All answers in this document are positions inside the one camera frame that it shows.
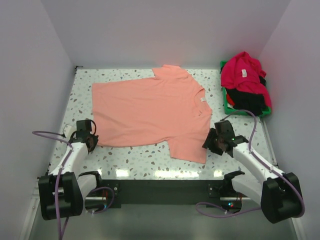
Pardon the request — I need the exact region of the black t shirt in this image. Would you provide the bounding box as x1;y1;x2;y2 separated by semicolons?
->
221;73;272;116

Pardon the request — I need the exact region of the salmon pink t shirt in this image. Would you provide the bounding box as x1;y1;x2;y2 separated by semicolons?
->
92;65;212;164

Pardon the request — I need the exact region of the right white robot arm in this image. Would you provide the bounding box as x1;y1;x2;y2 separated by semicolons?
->
203;119;305;224

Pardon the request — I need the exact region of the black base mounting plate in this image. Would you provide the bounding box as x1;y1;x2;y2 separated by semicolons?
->
85;179;242;213

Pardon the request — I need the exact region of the magenta red t shirt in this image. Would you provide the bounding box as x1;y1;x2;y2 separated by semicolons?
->
221;51;272;107

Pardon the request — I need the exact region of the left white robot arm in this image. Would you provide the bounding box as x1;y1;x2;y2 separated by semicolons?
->
38;119;104;220

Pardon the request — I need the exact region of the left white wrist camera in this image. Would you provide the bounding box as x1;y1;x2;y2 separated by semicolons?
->
63;124;75;139

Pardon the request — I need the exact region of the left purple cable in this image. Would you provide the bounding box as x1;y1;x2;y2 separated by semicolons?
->
32;130;115;240

